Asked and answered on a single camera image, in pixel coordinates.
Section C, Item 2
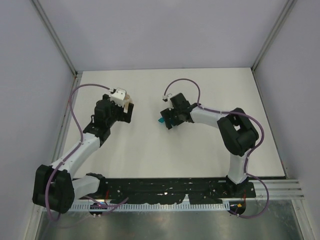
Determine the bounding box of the clear pill bottle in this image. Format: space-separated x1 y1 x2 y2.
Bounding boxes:
124 94 133 113

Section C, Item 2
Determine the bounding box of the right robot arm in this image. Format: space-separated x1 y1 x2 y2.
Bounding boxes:
160 93 259 197

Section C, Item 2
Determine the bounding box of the right aluminium frame post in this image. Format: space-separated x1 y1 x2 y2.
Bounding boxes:
250 0 297 73

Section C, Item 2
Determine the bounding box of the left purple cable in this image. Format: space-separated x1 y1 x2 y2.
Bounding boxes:
46 83 131 222

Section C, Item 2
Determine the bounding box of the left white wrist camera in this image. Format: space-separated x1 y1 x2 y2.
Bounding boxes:
110 88 128 107

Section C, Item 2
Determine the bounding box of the teal pill organizer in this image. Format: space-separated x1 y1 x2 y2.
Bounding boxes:
158 117 175 126

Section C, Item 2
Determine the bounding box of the left aluminium frame post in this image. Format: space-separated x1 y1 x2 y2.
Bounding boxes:
31 0 78 76

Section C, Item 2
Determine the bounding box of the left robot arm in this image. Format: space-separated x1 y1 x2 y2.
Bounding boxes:
32 88 134 214

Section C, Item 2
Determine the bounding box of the white slotted cable duct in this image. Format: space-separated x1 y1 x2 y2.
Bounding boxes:
68 201 230 212

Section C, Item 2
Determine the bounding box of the aluminium frame post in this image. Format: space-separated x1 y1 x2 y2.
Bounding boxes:
31 0 78 76
250 0 297 73

